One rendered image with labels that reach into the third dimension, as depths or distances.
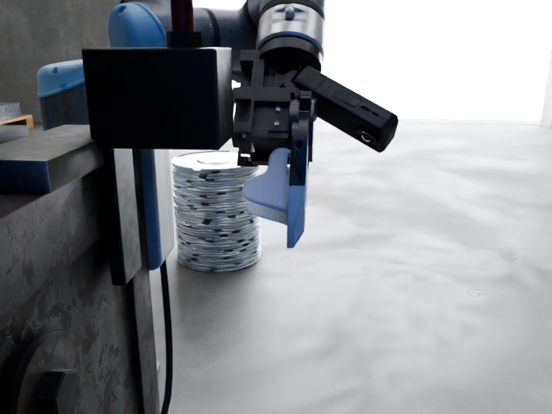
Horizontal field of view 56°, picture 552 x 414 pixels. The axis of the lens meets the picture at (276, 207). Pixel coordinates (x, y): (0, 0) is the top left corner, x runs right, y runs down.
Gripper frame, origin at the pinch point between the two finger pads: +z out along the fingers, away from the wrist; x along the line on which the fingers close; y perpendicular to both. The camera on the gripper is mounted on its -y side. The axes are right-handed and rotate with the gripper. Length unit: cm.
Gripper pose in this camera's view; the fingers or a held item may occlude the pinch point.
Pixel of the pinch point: (298, 234)
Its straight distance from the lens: 48.5
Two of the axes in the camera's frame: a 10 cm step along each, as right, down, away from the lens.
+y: -10.0, -0.4, 0.8
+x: -0.6, -3.9, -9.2
